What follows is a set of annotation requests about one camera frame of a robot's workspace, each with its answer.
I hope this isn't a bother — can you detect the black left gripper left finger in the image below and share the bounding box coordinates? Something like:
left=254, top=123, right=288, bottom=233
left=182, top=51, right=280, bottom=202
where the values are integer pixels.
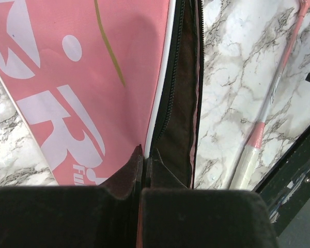
left=0, top=146, right=143, bottom=247

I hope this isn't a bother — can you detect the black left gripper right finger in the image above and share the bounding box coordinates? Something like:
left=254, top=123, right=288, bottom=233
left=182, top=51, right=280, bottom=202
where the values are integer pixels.
left=139, top=150, right=278, bottom=247

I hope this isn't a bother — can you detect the pink badminton racket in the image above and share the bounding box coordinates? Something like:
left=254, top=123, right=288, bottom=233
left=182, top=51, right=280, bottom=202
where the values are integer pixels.
left=228, top=0, right=310, bottom=190

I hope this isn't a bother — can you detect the pink racket cover bag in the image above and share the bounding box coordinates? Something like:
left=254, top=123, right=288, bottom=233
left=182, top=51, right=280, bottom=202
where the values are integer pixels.
left=0, top=1, right=204, bottom=188

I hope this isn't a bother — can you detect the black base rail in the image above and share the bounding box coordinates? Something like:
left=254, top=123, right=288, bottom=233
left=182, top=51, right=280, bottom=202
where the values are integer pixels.
left=253, top=125, right=310, bottom=236

